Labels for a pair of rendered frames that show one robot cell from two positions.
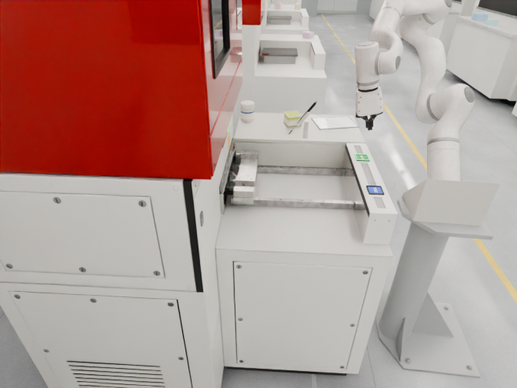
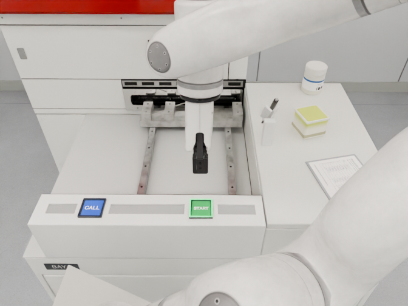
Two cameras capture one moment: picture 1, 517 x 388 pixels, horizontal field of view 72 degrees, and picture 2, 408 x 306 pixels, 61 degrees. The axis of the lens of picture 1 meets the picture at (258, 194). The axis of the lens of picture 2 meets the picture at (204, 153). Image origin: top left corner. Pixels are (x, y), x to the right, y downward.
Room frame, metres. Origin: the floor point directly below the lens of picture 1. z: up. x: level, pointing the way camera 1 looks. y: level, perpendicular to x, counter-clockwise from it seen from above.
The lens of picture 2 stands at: (1.37, -0.97, 1.61)
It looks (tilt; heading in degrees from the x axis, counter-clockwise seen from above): 42 degrees down; 88
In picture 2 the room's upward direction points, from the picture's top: straight up
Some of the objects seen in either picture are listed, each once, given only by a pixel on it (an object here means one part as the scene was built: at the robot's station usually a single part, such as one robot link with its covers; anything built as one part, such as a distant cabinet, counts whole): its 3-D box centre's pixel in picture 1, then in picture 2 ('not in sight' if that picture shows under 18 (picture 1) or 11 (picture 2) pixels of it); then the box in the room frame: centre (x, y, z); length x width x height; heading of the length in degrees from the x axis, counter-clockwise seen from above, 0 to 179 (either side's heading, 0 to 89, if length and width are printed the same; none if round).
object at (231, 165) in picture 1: (228, 175); (183, 99); (1.33, 0.13, 0.89); 0.44 x 0.02 x 0.10; 177
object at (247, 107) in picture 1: (247, 111); (313, 78); (1.79, 0.06, 1.01); 0.07 x 0.07 x 0.10
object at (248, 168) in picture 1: (247, 177); (191, 117); (1.36, 0.05, 0.87); 0.36 x 0.08 x 0.03; 177
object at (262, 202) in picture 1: (291, 202); (147, 159); (1.22, -0.14, 0.84); 0.50 x 0.02 x 0.03; 87
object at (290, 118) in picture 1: (292, 119); (309, 122); (1.71, -0.17, 1.00); 0.07 x 0.07 x 0.07; 15
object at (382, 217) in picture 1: (365, 187); (151, 226); (1.26, -0.44, 0.89); 0.55 x 0.09 x 0.14; 177
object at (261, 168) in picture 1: (289, 170); (229, 160); (1.49, -0.15, 0.84); 0.50 x 0.02 x 0.03; 87
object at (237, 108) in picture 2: (249, 154); (237, 111); (1.53, 0.04, 0.89); 0.08 x 0.03 x 0.03; 87
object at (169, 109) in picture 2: (245, 181); (169, 110); (1.29, 0.06, 0.89); 0.08 x 0.03 x 0.03; 87
